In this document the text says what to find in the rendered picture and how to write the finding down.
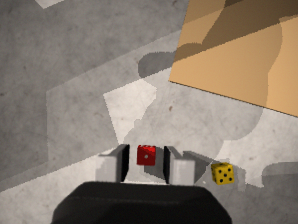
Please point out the red die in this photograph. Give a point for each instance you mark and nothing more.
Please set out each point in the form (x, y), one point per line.
(146, 155)

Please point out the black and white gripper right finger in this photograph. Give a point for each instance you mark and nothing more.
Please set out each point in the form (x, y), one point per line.
(178, 170)

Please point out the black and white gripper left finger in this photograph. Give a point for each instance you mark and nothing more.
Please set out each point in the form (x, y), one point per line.
(113, 167)

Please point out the olive yellow die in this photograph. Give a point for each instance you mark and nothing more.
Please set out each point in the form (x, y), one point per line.
(222, 173)

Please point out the orange flat mat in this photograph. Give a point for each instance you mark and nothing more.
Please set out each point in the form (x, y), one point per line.
(246, 50)

